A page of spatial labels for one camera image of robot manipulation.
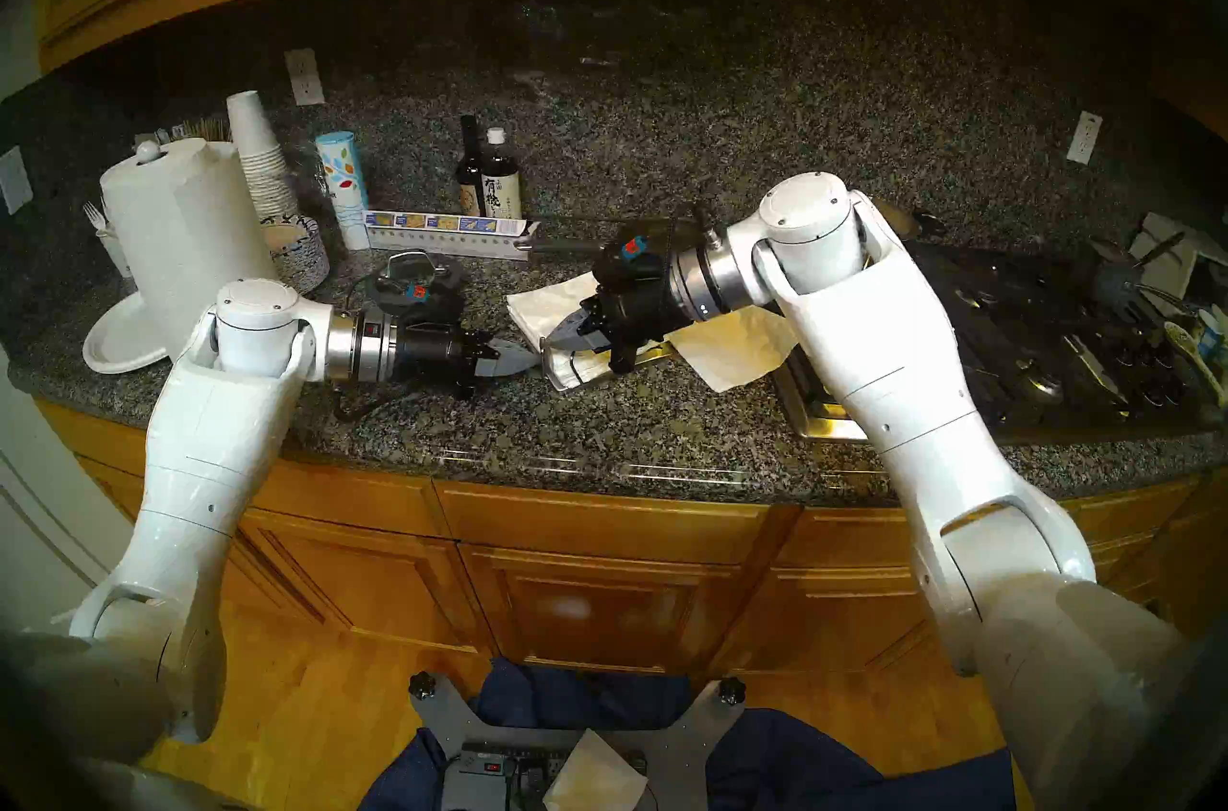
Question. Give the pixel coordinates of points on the single white napkin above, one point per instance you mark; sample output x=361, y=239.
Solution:
x=739, y=349

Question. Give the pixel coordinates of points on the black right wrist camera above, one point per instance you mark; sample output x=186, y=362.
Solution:
x=628, y=253

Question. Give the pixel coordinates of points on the white rectangular board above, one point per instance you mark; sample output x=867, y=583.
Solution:
x=1175, y=272

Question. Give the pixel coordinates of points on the white door panel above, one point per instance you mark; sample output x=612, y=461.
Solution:
x=38, y=512

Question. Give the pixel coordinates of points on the white cup with forks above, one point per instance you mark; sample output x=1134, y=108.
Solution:
x=115, y=253

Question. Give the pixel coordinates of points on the white napkin stack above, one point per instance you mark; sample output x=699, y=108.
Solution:
x=542, y=305

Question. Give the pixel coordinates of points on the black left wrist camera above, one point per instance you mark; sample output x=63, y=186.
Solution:
x=417, y=296

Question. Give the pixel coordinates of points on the dark frying pan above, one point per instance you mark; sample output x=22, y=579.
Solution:
x=556, y=247

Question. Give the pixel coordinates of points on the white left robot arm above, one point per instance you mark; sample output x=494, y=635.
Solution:
x=201, y=454

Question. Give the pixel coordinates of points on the black base knob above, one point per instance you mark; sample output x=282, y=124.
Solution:
x=422, y=685
x=732, y=691

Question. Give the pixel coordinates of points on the white paper cup stack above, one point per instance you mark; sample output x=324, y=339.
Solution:
x=259, y=157

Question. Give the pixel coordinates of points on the wooden lower cabinets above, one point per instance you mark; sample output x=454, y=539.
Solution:
x=595, y=598

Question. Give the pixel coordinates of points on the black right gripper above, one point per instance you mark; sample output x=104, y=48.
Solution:
x=633, y=310

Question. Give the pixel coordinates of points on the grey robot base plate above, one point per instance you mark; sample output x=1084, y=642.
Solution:
x=691, y=752

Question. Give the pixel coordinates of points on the soy sauce bottle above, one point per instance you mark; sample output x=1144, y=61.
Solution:
x=501, y=186

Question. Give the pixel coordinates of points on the dark blue cloth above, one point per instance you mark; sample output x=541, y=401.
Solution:
x=787, y=761

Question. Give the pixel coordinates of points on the white blue mug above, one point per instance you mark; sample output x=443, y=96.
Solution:
x=1209, y=334

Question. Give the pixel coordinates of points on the white wall outlet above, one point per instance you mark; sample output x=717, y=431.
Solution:
x=1084, y=138
x=304, y=76

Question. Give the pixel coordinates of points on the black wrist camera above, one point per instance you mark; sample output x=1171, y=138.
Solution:
x=628, y=253
x=417, y=296

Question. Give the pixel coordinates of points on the patterned ceramic spoon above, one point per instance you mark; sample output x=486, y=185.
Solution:
x=1182, y=337

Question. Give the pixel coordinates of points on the white light switch plate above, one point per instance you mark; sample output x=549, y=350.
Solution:
x=15, y=181

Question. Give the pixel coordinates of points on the cup of wooden sticks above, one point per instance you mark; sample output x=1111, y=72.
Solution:
x=201, y=131

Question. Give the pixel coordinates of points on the blue patterned paper bowl stack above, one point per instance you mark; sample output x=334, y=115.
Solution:
x=307, y=253

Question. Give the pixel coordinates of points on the long white blue wrap box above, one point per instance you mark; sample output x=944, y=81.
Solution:
x=451, y=234

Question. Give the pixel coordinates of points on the white tissue sheet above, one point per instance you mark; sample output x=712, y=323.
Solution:
x=595, y=780

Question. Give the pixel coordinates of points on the white towel holder knob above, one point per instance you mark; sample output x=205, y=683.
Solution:
x=148, y=152

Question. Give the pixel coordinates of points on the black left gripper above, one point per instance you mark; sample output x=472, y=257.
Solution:
x=446, y=358

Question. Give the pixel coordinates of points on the stainless gas cooktop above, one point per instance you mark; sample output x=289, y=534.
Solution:
x=1055, y=339

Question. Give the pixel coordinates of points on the white paper plate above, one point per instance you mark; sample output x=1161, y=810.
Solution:
x=120, y=339

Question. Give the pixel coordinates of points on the leaf print cylindrical canister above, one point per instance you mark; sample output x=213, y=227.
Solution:
x=342, y=186

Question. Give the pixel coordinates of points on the white paper towel roll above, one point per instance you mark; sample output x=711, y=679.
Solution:
x=173, y=234

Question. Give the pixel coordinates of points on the grey power box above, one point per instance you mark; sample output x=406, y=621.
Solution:
x=475, y=785

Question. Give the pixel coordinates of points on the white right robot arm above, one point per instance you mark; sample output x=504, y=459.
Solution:
x=892, y=377

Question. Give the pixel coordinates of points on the dark glass wine bottle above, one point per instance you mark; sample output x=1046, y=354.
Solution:
x=469, y=181

